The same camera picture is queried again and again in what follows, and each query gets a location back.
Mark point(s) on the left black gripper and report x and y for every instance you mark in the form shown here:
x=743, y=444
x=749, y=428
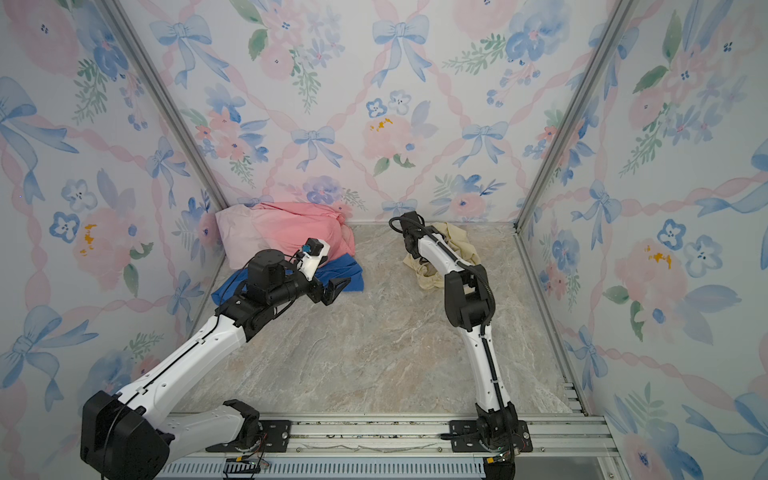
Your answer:
x=330, y=294

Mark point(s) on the cream yellow cloth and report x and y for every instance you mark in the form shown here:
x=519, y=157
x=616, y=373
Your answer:
x=457, y=240

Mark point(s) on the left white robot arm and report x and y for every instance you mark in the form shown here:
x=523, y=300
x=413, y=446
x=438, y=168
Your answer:
x=130, y=434

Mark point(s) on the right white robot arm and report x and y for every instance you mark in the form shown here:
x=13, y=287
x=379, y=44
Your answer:
x=470, y=306

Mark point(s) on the blue knit cloth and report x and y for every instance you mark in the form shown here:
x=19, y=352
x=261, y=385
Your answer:
x=342, y=267

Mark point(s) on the light pink cloth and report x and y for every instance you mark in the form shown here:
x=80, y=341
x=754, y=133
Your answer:
x=240, y=238

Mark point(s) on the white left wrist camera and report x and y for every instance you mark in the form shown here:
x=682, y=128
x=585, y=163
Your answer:
x=311, y=256

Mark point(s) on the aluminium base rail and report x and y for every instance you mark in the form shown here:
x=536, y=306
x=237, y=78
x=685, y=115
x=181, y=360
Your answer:
x=413, y=446

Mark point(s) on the aluminium corner post right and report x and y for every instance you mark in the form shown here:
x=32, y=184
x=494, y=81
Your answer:
x=614, y=29

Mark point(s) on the aluminium corner post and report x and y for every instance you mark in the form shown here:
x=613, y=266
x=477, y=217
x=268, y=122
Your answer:
x=614, y=29
x=118, y=20

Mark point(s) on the aluminium corner post left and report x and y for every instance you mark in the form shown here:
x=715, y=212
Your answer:
x=118, y=20

